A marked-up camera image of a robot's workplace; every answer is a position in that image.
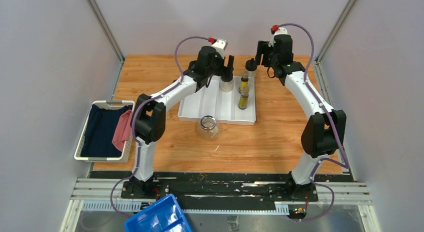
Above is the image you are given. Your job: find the black-lid shaker jar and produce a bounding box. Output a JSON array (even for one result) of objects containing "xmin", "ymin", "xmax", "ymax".
[
  {"xmin": 219, "ymin": 76, "xmax": 234, "ymax": 93},
  {"xmin": 245, "ymin": 58, "xmax": 258, "ymax": 78}
]

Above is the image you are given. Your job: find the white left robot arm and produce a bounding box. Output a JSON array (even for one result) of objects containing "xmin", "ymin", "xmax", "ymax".
[{"xmin": 129, "ymin": 46, "xmax": 235, "ymax": 199}]

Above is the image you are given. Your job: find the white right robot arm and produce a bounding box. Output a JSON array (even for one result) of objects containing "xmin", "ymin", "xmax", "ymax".
[{"xmin": 255, "ymin": 34, "xmax": 347, "ymax": 201}]

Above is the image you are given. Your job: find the white divided tray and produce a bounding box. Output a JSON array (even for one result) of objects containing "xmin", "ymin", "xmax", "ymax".
[{"xmin": 177, "ymin": 76, "xmax": 256, "ymax": 125}]

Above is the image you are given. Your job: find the clear glass jar near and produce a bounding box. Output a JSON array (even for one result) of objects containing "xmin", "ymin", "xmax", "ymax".
[{"xmin": 196, "ymin": 115, "xmax": 220, "ymax": 140}]

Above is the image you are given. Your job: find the pink cloth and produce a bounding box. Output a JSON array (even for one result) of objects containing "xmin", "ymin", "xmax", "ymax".
[{"xmin": 112, "ymin": 110, "xmax": 133, "ymax": 152}]

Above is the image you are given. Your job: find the white laundry basket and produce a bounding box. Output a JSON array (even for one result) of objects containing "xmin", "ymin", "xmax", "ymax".
[{"xmin": 74, "ymin": 100, "xmax": 135, "ymax": 163}]

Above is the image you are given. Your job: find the dark blue cloth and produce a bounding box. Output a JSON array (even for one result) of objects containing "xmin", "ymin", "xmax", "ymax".
[{"xmin": 80, "ymin": 104, "xmax": 133, "ymax": 158}]

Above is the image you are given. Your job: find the blue plastic bin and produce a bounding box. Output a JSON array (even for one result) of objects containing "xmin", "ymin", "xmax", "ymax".
[{"xmin": 124, "ymin": 194, "xmax": 193, "ymax": 232}]

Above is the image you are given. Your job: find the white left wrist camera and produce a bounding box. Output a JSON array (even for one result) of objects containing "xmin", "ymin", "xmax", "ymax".
[{"xmin": 211, "ymin": 38, "xmax": 228, "ymax": 51}]

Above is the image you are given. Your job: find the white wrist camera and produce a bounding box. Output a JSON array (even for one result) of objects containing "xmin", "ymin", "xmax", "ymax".
[
  {"xmin": 211, "ymin": 38, "xmax": 228, "ymax": 51},
  {"xmin": 273, "ymin": 27, "xmax": 289, "ymax": 37}
]

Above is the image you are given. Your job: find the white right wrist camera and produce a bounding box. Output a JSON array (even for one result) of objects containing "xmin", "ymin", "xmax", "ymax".
[{"xmin": 273, "ymin": 27, "xmax": 289, "ymax": 37}]

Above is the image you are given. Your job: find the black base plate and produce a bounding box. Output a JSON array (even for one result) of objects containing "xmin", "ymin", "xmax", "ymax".
[{"xmin": 109, "ymin": 171, "xmax": 320, "ymax": 212}]

